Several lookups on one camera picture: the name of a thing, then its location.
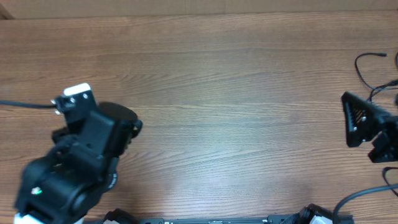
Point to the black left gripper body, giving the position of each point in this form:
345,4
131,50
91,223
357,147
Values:
130,139

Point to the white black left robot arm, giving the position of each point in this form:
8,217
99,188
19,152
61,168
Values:
70,179

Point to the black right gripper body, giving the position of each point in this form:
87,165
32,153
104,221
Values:
385,144

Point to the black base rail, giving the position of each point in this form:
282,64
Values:
311,214

